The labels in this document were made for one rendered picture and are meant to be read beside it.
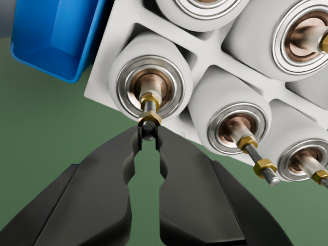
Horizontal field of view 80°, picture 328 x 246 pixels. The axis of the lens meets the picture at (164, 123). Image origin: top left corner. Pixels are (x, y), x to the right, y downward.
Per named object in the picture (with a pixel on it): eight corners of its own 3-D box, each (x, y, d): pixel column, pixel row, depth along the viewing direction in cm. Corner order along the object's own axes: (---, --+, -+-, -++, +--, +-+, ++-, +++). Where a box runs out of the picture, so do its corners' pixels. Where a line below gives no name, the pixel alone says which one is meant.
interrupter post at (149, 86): (146, 74, 21) (144, 84, 18) (165, 84, 22) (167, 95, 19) (136, 92, 22) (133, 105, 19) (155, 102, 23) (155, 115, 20)
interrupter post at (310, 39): (292, 51, 21) (314, 58, 18) (295, 27, 20) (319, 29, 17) (315, 47, 21) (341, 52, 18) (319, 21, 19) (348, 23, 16)
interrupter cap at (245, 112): (262, 91, 23) (265, 93, 22) (269, 141, 26) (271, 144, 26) (199, 112, 24) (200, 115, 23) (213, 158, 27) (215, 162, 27)
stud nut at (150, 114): (140, 108, 15) (139, 112, 14) (162, 111, 15) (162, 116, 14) (136, 130, 16) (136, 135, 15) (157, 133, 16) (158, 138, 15)
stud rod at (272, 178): (244, 130, 23) (280, 176, 17) (245, 137, 24) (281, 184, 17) (235, 133, 23) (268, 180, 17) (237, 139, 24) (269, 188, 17)
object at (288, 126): (280, 102, 43) (353, 153, 27) (247, 133, 47) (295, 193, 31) (252, 76, 40) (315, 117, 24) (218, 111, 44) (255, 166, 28)
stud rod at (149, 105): (146, 90, 20) (142, 128, 13) (156, 92, 20) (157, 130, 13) (145, 99, 20) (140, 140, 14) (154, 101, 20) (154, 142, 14)
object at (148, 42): (140, 19, 34) (128, 23, 19) (187, 47, 37) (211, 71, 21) (118, 68, 38) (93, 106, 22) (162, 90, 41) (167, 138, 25)
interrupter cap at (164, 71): (134, 39, 19) (133, 39, 19) (197, 75, 21) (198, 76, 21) (106, 102, 22) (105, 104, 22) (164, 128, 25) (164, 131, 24)
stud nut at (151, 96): (142, 91, 18) (142, 93, 17) (160, 93, 18) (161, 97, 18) (140, 110, 19) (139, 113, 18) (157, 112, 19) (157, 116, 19)
